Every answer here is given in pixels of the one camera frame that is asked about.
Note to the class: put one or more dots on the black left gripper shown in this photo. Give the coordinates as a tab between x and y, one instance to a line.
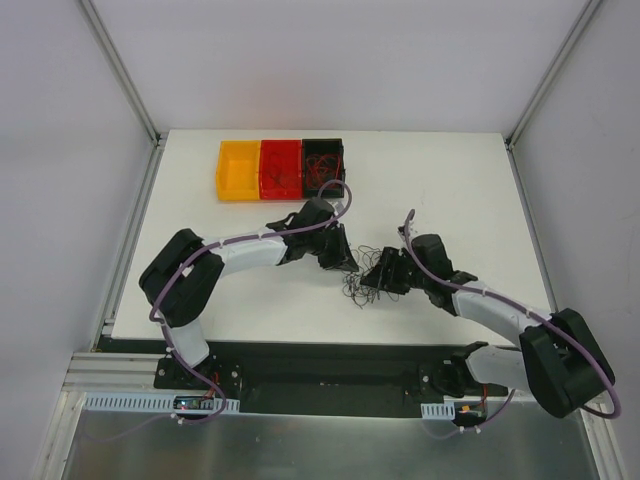
331	247

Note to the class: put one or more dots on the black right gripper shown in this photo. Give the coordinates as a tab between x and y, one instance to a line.
394	272

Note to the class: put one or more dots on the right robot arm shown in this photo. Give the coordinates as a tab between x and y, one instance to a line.
553	355

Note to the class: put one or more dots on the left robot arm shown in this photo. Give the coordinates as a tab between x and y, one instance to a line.
179	282

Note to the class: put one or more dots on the black plastic bin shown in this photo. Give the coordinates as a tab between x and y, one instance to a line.
322	162

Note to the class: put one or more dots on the red plastic bin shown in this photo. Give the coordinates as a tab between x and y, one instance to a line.
280	173

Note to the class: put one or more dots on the yellow plastic bin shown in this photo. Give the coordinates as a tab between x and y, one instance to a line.
237	172

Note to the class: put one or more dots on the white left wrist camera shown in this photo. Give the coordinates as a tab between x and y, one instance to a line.
339	205

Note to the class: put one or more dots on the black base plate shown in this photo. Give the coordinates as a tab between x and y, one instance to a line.
342	380

